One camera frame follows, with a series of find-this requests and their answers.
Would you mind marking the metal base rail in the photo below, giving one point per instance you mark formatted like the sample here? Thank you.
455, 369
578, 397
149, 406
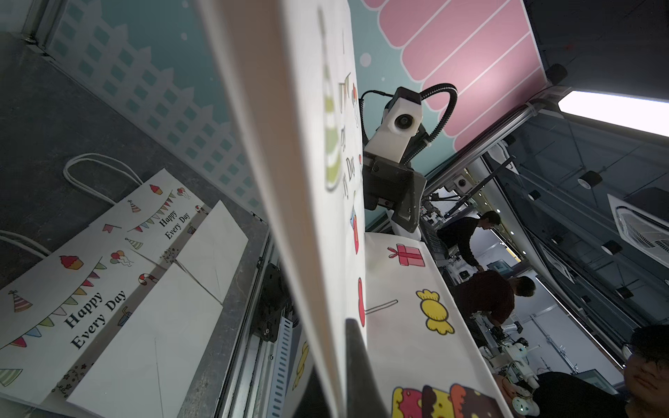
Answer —
258, 372

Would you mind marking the ceiling air conditioner vent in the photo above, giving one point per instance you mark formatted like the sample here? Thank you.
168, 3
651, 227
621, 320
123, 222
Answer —
642, 230

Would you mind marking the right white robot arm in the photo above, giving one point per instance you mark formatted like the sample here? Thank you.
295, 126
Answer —
423, 138

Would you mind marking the ceiling fluorescent light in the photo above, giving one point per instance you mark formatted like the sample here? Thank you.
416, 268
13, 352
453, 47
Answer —
640, 114

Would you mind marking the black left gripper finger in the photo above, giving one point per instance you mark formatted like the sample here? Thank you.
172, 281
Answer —
363, 398

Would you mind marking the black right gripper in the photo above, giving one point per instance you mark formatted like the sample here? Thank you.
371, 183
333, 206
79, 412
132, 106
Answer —
393, 186

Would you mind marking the white paper gift bag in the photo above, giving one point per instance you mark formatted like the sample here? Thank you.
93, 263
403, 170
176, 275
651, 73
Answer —
164, 222

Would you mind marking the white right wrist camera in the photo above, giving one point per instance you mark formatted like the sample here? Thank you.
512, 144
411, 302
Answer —
400, 122

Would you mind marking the person in dark shirt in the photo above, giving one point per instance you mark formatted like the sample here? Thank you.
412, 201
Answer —
459, 233

